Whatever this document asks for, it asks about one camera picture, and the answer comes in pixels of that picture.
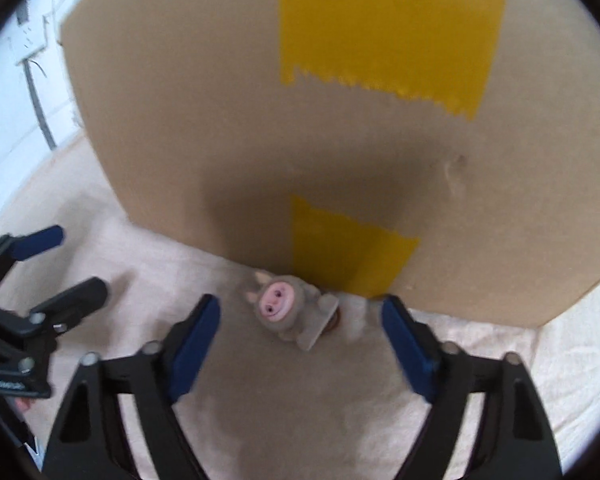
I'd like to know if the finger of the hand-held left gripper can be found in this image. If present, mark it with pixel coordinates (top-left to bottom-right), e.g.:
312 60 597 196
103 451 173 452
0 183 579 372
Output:
28 276 109 335
0 226 65 292

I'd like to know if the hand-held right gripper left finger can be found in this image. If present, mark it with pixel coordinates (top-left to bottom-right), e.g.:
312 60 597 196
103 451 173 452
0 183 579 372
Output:
44 294 221 480

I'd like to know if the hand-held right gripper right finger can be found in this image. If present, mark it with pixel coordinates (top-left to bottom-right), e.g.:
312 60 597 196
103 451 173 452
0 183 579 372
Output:
381 294 563 480

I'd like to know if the brown plush pig toy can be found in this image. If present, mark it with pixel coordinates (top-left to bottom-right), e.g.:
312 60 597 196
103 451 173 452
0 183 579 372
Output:
244 270 341 352

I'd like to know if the brown cardboard box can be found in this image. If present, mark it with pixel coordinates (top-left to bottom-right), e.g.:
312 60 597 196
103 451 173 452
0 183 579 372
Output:
60 0 600 330

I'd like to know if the beige tablecloth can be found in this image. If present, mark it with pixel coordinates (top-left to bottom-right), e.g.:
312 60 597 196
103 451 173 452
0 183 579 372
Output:
0 137 600 480

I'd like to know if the grey wall conduit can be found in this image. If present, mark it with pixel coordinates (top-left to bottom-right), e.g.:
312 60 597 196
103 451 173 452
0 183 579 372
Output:
24 60 58 150

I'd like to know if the white wall socket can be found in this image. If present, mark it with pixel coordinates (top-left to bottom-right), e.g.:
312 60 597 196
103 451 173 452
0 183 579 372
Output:
10 19 48 66

